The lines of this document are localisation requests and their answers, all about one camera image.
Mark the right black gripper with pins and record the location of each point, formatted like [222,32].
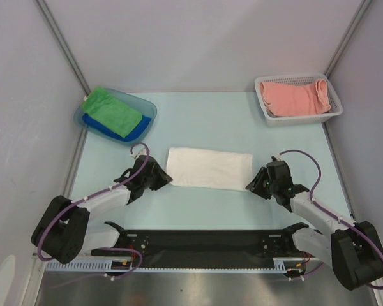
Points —
[262,182]

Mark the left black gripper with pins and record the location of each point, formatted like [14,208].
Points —
[163,178]

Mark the white towel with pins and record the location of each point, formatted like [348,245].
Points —
[191,167]

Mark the pink towel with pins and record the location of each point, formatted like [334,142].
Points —
[284,100]

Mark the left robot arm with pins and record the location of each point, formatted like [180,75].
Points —
[63,231]

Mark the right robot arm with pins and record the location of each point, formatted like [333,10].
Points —
[351,249]

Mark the blue towel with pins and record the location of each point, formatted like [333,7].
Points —
[133,135]

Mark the white perforated plastic basket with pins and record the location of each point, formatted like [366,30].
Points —
[299,79]

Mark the teal plastic tray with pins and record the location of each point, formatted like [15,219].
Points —
[143,106]

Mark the green towel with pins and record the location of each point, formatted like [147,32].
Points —
[112,113]

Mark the white rounded object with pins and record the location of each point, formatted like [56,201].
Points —
[7,273]

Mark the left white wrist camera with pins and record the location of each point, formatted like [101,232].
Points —
[142,152]

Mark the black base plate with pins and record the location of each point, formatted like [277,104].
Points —
[208,249]

